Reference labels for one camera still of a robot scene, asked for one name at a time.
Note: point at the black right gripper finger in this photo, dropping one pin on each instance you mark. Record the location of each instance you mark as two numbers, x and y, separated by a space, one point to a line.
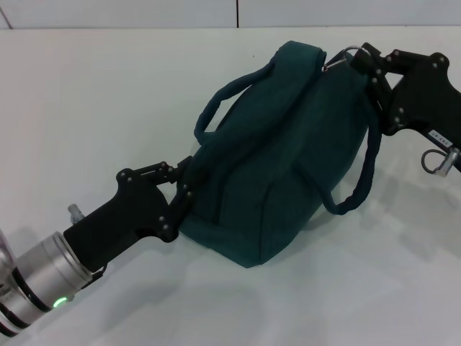
383 90
392 57

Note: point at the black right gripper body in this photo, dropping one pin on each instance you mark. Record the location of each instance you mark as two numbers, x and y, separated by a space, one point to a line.
428 97

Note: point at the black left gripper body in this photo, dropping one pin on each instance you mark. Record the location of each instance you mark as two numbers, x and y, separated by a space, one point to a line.
126 216

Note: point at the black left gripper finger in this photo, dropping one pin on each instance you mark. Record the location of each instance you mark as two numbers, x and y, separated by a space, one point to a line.
183 205
162 173

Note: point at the dark teal fabric bag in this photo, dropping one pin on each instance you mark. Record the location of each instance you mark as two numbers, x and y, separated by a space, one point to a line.
270 162

